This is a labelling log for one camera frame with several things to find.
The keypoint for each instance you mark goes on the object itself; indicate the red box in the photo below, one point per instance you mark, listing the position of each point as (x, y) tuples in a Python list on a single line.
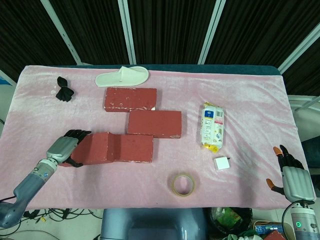
[(275, 236)]

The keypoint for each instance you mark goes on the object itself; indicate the black tied cloth bundle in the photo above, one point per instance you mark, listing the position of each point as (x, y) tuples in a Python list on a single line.
[(64, 91)]

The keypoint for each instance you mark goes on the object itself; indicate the dark blue chair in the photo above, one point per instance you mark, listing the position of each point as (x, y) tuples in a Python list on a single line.
[(311, 152)]

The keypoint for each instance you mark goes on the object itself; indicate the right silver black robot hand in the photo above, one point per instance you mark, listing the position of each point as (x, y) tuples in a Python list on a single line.
[(298, 183)]

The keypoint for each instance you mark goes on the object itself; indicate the blue white sign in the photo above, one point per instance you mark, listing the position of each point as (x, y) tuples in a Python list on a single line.
[(5, 80)]

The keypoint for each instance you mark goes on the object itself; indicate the white charger plug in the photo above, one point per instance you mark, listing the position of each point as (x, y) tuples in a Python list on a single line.
[(222, 163)]

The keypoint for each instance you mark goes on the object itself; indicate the white metal rack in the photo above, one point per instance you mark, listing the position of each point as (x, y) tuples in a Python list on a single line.
[(305, 102)]

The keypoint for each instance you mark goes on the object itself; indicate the white yellow wet wipes pack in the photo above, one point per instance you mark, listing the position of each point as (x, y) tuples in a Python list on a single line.
[(212, 125)]

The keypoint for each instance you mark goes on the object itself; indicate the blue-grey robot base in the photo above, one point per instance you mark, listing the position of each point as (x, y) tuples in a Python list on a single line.
[(152, 225)]

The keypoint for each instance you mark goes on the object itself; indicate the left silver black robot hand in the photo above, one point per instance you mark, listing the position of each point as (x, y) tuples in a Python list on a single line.
[(61, 147)]

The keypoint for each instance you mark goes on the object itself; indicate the white slipper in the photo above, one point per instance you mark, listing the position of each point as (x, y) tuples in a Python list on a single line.
[(122, 76)]

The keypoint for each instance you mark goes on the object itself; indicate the pink velvet table cloth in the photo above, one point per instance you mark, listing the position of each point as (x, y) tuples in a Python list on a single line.
[(237, 100)]

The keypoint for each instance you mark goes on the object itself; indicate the white partition post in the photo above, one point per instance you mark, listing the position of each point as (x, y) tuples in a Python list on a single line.
[(212, 31), (300, 45), (62, 31), (127, 31)]

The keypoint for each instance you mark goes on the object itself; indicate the blue printed box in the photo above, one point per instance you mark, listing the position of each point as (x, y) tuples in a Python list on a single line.
[(268, 228)]

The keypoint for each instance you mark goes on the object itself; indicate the clear tape roll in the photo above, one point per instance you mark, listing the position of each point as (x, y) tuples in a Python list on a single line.
[(175, 186)]

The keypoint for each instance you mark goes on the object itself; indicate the red brick with white chips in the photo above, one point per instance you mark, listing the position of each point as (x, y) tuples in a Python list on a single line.
[(130, 98)]

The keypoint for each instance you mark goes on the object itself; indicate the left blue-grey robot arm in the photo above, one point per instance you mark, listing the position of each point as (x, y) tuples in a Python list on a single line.
[(27, 186)]

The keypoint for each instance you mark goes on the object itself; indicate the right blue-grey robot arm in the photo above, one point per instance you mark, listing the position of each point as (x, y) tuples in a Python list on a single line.
[(303, 222)]

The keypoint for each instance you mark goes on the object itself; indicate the black trash bin with bag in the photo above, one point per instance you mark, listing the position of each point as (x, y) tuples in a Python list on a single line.
[(231, 220)]

